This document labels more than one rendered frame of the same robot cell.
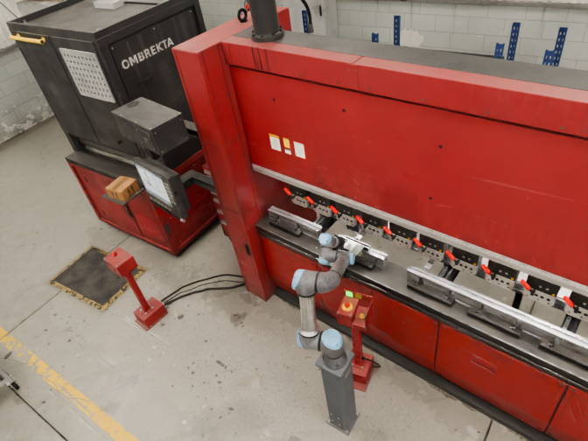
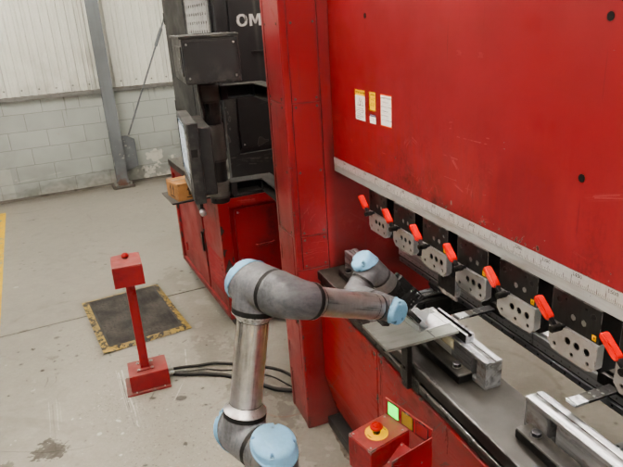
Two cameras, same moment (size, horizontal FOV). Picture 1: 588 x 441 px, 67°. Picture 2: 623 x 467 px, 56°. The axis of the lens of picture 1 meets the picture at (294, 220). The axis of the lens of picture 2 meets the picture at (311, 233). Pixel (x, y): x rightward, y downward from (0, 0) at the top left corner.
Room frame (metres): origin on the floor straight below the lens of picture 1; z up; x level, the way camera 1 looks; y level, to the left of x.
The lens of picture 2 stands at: (0.47, -0.70, 1.98)
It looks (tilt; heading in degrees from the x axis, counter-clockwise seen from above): 20 degrees down; 24
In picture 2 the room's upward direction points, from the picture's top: 4 degrees counter-clockwise
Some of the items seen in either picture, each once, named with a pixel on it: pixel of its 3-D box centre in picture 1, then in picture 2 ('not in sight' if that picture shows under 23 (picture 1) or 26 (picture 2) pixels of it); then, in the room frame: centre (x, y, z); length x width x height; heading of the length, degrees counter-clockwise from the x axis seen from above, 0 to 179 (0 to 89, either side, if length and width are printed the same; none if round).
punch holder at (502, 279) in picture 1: (503, 270); not in sight; (1.54, -1.06, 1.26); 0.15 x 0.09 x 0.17; 44
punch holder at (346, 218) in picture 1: (348, 211); (444, 245); (2.26, -0.37, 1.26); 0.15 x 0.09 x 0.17; 44
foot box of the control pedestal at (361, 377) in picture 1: (358, 369); not in sight; (1.82, -0.28, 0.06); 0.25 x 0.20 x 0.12; 148
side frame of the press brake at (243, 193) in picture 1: (264, 171); (366, 196); (3.07, 0.17, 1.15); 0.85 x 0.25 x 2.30; 134
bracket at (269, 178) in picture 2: (197, 186); (260, 190); (2.99, 0.71, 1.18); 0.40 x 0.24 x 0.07; 44
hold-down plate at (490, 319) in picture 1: (494, 321); not in sight; (1.48, -1.04, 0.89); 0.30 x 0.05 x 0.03; 44
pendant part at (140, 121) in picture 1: (165, 165); (211, 128); (2.81, 0.84, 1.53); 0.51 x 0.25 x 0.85; 40
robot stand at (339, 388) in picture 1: (339, 391); not in sight; (1.50, -0.09, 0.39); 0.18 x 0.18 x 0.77; 49
